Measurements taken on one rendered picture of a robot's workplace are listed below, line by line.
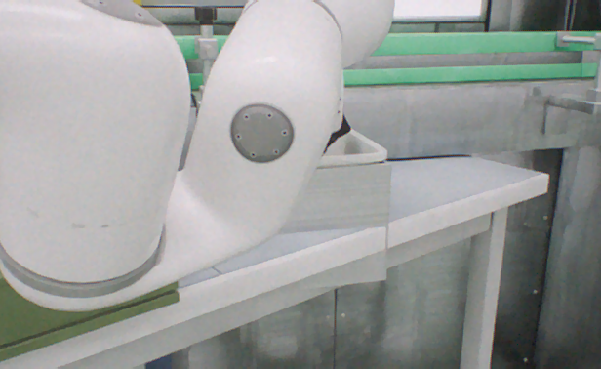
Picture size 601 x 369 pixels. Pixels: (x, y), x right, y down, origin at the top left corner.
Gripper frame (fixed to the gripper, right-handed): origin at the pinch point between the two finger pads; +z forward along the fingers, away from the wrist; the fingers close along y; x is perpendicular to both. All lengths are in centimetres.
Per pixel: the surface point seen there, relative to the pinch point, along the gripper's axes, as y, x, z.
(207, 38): 11.3, -10.2, -14.3
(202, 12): 11.8, -10.7, -17.6
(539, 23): -62, -42, -7
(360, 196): -5.1, 11.2, -1.4
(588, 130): -60, -16, 6
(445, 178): -25.2, -4.1, 6.7
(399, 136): -21.8, -15.8, 5.0
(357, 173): -4.6, 10.4, -4.3
